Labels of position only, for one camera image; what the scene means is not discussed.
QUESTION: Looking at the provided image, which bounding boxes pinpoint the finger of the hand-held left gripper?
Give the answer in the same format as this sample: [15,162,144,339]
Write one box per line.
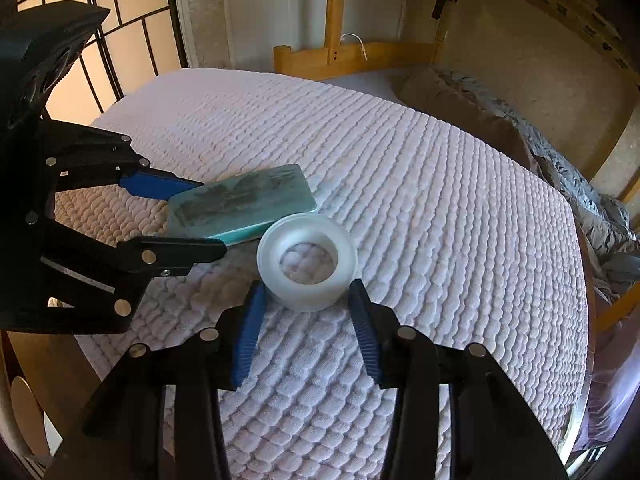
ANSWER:
[42,124,205,202]
[15,219,229,335]

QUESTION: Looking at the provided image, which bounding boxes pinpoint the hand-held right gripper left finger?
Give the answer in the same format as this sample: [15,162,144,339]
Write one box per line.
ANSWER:
[47,280,268,480]

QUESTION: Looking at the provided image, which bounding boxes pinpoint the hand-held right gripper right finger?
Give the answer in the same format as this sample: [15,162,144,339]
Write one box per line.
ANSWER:
[347,278,571,480]

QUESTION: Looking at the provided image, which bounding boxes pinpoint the clear tape roll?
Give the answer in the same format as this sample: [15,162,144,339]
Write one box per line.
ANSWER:
[256,213,359,315]

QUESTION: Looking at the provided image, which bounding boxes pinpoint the teal box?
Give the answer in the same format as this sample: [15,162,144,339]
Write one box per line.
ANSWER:
[167,163,319,249]

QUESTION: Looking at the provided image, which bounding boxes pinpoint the lavender quilted mat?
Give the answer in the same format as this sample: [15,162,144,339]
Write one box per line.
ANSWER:
[52,67,589,480]

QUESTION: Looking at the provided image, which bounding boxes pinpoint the brown pillow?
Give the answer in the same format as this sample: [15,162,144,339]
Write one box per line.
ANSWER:
[395,66,537,172]

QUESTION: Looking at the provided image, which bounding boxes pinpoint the grey crumpled bedding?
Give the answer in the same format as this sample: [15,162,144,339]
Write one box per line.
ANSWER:
[435,70,640,302]

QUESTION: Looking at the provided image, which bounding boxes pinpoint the folding screen with black frame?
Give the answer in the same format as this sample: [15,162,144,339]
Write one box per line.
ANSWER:
[15,0,190,114]

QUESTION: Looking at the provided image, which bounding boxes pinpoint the wooden bed frame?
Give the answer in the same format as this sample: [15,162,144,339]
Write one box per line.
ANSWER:
[272,0,640,332]

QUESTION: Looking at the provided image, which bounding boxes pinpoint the white cable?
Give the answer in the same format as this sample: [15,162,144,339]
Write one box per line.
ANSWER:
[340,33,369,60]

